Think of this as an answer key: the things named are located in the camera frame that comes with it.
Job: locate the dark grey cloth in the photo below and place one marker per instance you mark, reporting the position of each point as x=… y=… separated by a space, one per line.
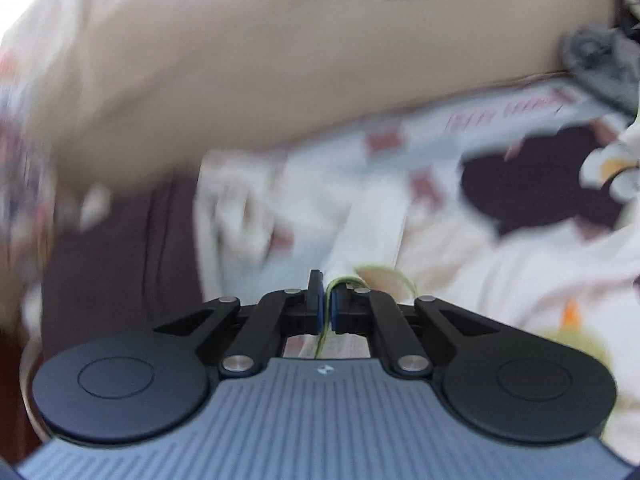
x=600 y=60

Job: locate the cream garment with green monster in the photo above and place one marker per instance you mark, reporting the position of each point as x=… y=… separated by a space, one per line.
x=500 y=270

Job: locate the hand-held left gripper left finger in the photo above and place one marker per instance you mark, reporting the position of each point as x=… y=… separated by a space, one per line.
x=315 y=305

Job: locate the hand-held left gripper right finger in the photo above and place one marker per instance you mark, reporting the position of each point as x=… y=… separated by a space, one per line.
x=337 y=312

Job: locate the striped printed blanket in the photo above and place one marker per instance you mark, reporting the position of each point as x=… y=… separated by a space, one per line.
x=540 y=185

